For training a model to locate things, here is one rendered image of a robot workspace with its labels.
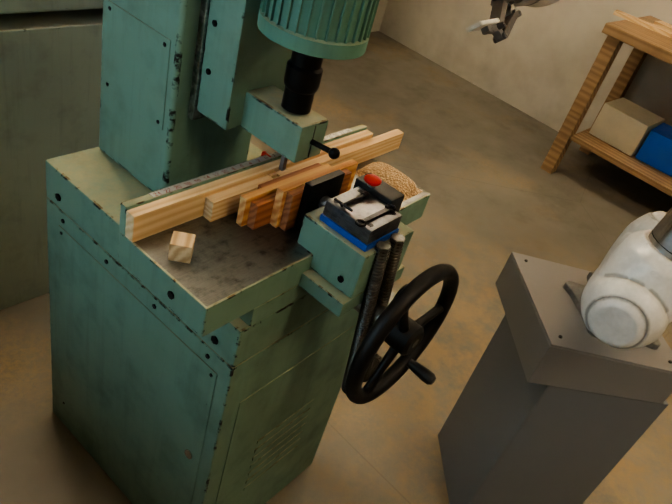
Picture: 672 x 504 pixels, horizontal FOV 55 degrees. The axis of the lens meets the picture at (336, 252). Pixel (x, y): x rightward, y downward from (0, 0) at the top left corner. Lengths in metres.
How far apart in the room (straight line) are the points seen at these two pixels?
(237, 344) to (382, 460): 0.99
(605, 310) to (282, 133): 0.66
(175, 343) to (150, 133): 0.39
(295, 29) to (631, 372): 1.02
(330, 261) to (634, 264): 0.56
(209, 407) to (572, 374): 0.77
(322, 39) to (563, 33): 3.57
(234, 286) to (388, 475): 1.10
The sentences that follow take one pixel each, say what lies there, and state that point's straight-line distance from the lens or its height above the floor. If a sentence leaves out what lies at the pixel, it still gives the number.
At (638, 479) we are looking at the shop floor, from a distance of 2.39.
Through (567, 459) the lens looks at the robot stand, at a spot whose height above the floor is 0.36.
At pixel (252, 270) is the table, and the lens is 1.01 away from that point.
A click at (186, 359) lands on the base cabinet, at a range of 1.22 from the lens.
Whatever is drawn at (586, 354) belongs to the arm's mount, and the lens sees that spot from 1.47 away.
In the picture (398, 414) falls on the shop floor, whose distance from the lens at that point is 2.10.
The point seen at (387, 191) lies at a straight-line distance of 1.09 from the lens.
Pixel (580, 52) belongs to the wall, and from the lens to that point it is 4.45.
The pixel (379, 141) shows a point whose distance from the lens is 1.40.
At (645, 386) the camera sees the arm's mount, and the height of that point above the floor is 0.65.
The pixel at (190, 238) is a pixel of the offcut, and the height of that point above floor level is 0.93.
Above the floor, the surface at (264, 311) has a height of 0.82.
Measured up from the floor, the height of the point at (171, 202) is 0.95.
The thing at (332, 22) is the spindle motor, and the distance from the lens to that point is 0.98.
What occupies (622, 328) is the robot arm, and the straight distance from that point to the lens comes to 1.28.
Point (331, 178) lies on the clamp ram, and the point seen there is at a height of 0.99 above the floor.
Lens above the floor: 1.55
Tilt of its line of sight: 36 degrees down
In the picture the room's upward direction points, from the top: 17 degrees clockwise
